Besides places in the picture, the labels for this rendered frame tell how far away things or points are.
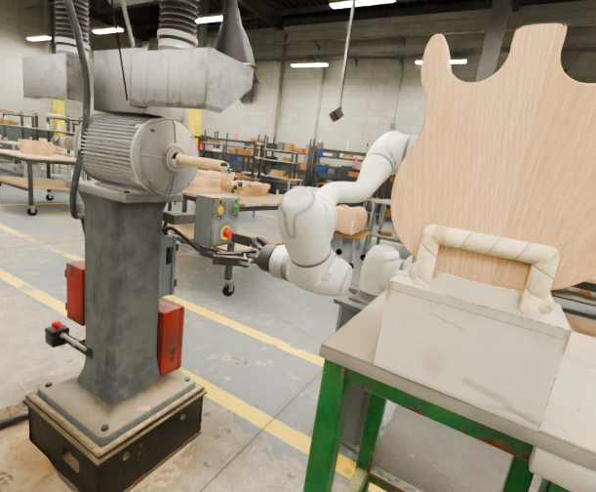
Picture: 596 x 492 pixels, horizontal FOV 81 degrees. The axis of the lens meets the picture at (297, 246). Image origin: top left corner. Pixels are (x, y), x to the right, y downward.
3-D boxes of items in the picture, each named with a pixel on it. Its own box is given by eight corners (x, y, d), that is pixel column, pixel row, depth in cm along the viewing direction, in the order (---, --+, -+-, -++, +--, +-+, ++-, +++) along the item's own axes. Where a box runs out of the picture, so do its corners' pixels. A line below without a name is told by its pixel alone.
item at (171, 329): (125, 357, 163) (126, 283, 155) (147, 348, 174) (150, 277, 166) (160, 379, 152) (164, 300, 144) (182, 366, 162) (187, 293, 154)
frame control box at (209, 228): (158, 250, 147) (161, 188, 141) (196, 243, 165) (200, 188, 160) (200, 265, 136) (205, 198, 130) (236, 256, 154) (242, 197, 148)
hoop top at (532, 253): (417, 241, 61) (421, 223, 60) (422, 239, 63) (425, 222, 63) (558, 270, 51) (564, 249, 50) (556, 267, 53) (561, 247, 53)
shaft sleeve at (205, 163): (177, 164, 114) (178, 154, 113) (184, 165, 116) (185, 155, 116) (218, 171, 105) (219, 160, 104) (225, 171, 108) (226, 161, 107)
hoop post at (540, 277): (518, 313, 54) (535, 255, 52) (517, 307, 57) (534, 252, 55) (542, 320, 53) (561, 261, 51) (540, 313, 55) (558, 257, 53)
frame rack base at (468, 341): (371, 365, 66) (387, 280, 63) (392, 338, 79) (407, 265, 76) (540, 433, 54) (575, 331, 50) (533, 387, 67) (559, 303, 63)
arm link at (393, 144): (360, 147, 113) (402, 151, 107) (378, 120, 124) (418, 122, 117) (363, 181, 123) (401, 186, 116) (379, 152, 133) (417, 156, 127)
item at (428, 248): (410, 284, 62) (420, 232, 60) (414, 280, 65) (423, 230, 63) (428, 289, 61) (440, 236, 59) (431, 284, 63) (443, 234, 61)
